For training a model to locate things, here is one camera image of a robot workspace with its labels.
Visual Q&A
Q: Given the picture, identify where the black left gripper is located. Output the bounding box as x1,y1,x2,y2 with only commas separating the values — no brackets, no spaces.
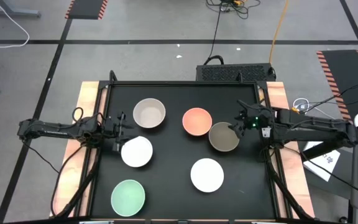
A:
103,111,135,153

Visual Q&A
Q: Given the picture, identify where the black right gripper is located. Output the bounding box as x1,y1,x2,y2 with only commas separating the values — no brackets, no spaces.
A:
227,99,275,139

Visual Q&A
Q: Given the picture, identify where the olive brown bowl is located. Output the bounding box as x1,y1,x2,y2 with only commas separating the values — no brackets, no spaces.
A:
208,121,241,152

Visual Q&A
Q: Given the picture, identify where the white ribbed bowl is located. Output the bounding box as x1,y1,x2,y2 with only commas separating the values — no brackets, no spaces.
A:
190,157,225,194
121,136,154,168

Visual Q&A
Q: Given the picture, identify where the beige smooth bowl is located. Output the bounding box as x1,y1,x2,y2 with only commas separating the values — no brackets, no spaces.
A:
132,98,167,129

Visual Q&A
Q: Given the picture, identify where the orange ribbed bowl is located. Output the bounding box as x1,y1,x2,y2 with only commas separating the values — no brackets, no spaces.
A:
181,107,213,137

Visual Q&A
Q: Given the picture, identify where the green bowl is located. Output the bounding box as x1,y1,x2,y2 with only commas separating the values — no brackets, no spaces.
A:
110,179,146,217

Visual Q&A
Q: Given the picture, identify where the wooden table side board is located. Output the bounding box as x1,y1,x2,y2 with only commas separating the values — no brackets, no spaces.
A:
50,81,109,218
258,81,316,218

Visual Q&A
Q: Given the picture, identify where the black perforated computer case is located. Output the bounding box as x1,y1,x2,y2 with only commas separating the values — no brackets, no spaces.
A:
196,63,277,83

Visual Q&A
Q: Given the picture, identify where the white paper sheet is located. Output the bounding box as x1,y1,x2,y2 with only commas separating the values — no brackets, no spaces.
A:
303,141,341,182

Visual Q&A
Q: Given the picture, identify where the black hazard-striped floor mat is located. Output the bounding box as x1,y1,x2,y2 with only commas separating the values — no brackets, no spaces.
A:
316,49,358,122
65,0,109,21

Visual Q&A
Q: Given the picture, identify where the grey metal table foot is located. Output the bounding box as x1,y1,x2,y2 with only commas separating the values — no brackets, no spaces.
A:
0,0,42,18

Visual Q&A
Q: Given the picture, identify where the white coiled cable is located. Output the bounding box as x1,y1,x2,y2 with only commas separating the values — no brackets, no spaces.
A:
292,97,335,121

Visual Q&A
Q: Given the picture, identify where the black braided cable sleeve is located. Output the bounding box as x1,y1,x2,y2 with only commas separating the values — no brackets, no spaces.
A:
264,149,315,220
56,149,102,218

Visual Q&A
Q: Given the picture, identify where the thin black floor cable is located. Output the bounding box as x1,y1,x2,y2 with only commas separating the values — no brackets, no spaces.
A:
303,80,358,113
21,141,60,174

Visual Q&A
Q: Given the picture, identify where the black power cable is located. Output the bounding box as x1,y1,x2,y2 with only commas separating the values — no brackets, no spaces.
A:
203,3,224,65

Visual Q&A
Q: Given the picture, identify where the yellow power cable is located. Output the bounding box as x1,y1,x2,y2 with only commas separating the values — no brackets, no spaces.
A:
268,0,290,65

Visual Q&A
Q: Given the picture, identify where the tangled black cable bundle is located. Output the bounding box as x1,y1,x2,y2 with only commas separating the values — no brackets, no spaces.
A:
206,0,261,20

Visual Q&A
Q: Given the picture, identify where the white floor cable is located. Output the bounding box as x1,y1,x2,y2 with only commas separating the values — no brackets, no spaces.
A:
0,0,30,49

